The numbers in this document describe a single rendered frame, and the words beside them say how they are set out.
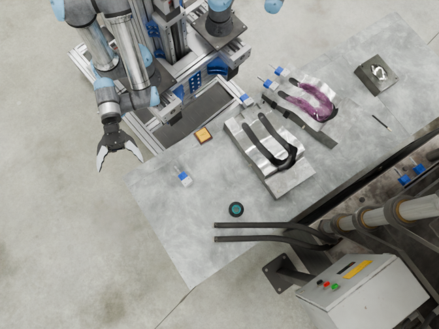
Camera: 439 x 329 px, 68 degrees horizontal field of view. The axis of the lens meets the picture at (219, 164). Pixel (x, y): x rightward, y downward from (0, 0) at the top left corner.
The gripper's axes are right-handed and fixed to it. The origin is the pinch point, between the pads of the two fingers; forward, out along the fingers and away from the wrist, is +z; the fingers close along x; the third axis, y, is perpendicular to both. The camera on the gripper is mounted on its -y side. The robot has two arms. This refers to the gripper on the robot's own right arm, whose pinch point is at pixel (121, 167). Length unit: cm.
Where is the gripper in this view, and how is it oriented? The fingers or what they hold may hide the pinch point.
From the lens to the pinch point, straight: 117.0
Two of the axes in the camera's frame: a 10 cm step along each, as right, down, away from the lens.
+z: 2.7, 9.3, -2.4
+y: -1.5, 2.9, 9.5
